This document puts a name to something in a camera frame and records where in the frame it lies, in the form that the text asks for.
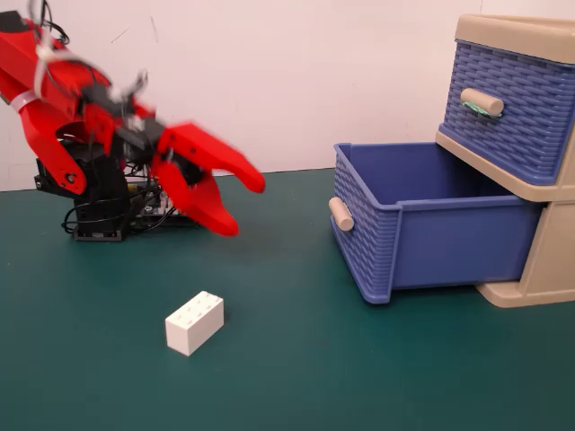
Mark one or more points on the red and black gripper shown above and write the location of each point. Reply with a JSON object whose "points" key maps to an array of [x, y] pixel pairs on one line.
{"points": [[135, 134]]}

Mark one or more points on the white rectangular block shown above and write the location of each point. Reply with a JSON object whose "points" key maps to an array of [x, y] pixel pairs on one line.
{"points": [[193, 325]]}

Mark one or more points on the white zip tie on forearm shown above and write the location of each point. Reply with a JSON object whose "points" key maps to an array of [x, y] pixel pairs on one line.
{"points": [[45, 67]]}

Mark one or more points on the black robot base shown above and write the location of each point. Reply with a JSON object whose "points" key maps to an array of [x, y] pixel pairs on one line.
{"points": [[99, 197]]}

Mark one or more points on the white zip tie on upper arm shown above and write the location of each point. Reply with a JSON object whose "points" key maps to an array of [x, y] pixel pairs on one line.
{"points": [[22, 102]]}

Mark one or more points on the controller circuit board with led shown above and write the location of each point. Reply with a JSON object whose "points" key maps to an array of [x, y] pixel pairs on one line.
{"points": [[155, 208]]}

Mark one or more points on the beige plastic drawer cabinet frame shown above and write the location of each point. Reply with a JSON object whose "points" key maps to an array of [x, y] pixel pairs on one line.
{"points": [[552, 251]]}

